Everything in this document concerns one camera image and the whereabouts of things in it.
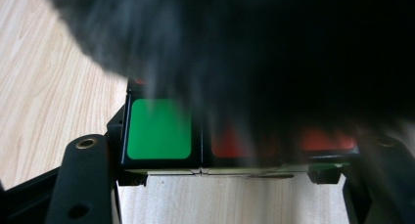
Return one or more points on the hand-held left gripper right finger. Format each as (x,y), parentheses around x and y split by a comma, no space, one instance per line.
(324,175)

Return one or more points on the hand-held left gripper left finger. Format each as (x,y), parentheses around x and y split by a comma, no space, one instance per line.
(115,132)

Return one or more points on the colourful puzzle cube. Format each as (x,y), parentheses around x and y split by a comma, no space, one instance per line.
(160,129)

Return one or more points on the grey terry cloth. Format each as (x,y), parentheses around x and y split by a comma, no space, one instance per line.
(208,44)

